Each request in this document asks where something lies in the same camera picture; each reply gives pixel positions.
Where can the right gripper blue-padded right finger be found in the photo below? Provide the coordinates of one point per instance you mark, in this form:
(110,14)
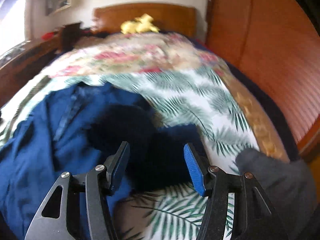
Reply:
(254,217)

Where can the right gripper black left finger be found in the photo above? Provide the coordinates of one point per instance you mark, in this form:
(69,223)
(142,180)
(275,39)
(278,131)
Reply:
(58,216)

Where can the navy blue suit jacket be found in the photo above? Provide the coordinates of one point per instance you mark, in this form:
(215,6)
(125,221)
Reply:
(74,130)

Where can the dark grey folded garment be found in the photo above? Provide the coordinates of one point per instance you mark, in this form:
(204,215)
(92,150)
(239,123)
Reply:
(291,189)

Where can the leaf and floral bedspread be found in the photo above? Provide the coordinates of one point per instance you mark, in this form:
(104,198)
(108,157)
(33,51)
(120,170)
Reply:
(184,84)

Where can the wooden chair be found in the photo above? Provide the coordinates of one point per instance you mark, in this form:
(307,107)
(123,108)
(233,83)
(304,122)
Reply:
(68,36)

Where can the red bowl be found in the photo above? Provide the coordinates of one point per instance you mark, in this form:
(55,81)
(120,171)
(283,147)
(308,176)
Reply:
(49,35)

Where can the yellow plush toy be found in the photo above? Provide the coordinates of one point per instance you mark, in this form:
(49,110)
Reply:
(139,25)

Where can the window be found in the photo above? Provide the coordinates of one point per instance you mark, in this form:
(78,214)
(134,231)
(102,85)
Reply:
(13,27)

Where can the wooden louvered wardrobe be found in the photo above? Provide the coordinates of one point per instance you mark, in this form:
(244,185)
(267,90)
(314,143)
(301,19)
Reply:
(273,43)

